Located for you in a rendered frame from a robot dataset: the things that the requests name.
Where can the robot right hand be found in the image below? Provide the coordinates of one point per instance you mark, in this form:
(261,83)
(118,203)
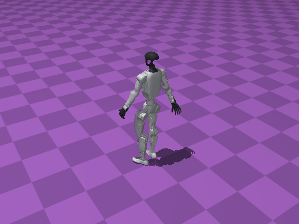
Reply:
(176,107)

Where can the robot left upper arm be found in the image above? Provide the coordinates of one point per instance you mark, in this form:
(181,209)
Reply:
(140,79)

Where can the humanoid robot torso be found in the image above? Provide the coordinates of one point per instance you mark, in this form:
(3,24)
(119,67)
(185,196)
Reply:
(150,89)

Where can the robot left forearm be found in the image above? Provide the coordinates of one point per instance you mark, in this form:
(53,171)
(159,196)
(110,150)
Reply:
(130,100)

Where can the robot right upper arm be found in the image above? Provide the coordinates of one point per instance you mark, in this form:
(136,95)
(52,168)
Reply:
(164,80)

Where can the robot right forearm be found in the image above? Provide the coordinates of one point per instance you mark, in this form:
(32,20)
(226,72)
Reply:
(170,95)

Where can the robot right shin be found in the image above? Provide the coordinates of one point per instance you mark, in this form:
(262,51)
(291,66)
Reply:
(153,141)

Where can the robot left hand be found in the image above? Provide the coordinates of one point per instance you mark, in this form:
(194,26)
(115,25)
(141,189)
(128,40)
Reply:
(122,112)

